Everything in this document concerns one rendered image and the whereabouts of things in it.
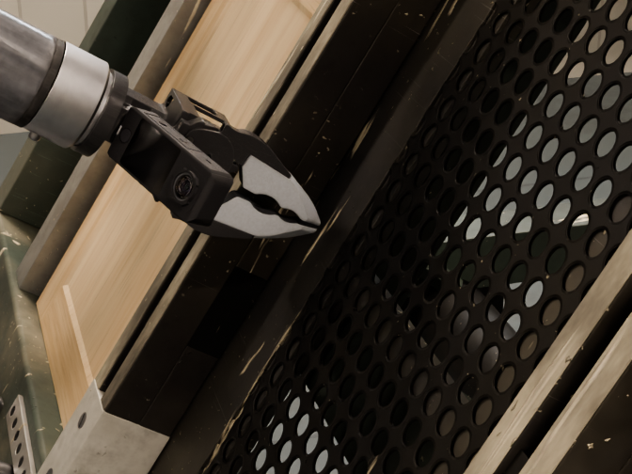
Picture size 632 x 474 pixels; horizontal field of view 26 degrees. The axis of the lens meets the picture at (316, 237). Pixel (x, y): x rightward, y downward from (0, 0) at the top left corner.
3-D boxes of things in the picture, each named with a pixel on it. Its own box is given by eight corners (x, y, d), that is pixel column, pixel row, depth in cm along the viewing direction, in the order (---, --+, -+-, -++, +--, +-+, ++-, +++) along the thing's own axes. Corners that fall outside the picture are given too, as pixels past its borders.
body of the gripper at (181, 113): (233, 115, 116) (108, 50, 111) (254, 150, 109) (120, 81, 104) (188, 190, 118) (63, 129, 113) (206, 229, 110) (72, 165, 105)
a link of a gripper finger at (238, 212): (304, 205, 119) (213, 160, 115) (321, 231, 114) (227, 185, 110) (286, 235, 120) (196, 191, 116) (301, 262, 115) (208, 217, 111)
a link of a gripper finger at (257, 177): (323, 175, 119) (232, 129, 115) (340, 200, 113) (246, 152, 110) (304, 205, 119) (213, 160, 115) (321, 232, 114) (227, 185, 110)
